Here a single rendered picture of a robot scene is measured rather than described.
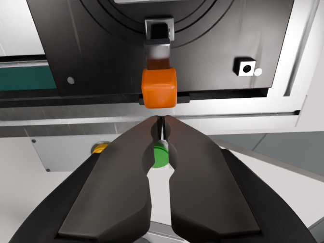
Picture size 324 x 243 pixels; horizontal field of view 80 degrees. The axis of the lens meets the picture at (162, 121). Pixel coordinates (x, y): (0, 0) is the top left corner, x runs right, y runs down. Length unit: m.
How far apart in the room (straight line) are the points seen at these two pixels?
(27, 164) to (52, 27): 0.36
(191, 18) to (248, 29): 0.06
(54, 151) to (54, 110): 0.07
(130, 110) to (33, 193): 0.41
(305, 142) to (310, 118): 1.37
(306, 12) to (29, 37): 0.31
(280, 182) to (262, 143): 1.13
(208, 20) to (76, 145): 0.23
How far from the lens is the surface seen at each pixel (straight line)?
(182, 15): 0.18
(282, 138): 1.70
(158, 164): 0.28
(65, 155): 0.32
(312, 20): 0.26
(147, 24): 0.18
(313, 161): 2.00
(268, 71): 0.24
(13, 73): 0.30
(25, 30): 0.31
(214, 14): 0.19
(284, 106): 0.28
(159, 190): 0.50
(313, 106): 0.44
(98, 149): 0.28
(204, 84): 0.22
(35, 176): 0.55
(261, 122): 0.28
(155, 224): 0.60
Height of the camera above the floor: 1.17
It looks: 58 degrees down
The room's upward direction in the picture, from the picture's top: 179 degrees counter-clockwise
